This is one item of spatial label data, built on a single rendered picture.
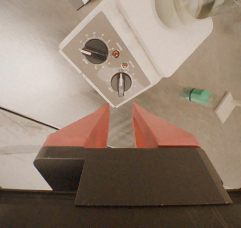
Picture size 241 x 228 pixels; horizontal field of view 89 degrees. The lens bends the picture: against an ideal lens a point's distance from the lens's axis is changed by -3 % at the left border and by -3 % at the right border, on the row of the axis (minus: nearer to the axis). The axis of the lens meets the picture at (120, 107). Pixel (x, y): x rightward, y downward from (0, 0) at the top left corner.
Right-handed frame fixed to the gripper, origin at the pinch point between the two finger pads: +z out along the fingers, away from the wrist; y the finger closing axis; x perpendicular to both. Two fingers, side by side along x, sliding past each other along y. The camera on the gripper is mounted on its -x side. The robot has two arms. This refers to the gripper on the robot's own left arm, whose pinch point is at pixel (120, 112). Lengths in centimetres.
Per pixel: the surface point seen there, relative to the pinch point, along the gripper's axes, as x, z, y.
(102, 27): -6.7, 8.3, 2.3
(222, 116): 19.3, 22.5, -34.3
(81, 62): -2.4, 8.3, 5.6
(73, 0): -9.9, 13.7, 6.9
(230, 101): 14.9, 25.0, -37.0
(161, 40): -5.2, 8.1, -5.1
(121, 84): 0.0, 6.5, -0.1
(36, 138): 8.9, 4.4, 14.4
